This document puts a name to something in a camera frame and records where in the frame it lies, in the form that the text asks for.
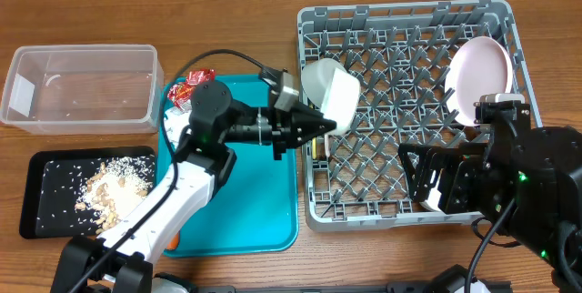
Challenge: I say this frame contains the black tray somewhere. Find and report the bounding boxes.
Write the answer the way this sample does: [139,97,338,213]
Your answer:
[19,146,156,239]

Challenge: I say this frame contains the grey bowl with rice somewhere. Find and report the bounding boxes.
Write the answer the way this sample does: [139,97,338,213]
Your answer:
[301,58,343,107]

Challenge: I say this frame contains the white cup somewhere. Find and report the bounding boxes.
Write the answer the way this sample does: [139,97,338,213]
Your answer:
[420,186,441,212]

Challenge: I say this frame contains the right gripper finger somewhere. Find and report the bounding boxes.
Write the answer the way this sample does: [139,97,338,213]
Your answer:
[397,143,458,173]
[410,169,440,202]

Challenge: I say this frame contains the orange carrot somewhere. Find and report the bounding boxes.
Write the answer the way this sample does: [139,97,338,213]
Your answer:
[166,233,180,250]

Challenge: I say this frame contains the white napkin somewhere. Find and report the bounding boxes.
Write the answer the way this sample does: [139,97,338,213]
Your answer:
[164,106,190,149]

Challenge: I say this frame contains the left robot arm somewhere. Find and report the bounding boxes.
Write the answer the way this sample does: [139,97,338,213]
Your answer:
[51,81,338,293]

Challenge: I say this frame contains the clear plastic bin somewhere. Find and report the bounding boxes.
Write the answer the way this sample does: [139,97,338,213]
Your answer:
[1,44,165,135]

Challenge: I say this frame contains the grey dishwasher rack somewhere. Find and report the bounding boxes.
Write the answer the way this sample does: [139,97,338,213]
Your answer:
[297,0,535,232]

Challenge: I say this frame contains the spilled rice and nuts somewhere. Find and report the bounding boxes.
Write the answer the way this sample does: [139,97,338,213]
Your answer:
[75,159,154,235]

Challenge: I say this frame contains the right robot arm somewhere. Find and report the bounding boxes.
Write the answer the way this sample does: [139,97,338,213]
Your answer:
[397,101,581,292]

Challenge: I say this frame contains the red snack wrapper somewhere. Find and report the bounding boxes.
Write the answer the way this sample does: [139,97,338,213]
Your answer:
[167,68,216,111]

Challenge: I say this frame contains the white bowl with nuts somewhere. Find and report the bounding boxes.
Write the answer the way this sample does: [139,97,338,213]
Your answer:
[321,68,360,136]

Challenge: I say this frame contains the white plastic fork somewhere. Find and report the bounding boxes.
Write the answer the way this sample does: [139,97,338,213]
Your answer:
[324,134,331,158]

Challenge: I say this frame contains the yellow plastic spoon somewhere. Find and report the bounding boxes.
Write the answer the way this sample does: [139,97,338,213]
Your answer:
[311,138,317,160]

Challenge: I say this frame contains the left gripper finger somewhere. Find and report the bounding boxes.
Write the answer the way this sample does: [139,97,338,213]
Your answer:
[295,102,324,123]
[299,118,336,145]

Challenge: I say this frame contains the teal serving tray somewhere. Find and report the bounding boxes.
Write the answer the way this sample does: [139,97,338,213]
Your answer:
[156,73,300,258]

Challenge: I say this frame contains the pink round plate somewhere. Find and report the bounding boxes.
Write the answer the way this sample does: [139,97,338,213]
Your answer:
[445,36,513,126]

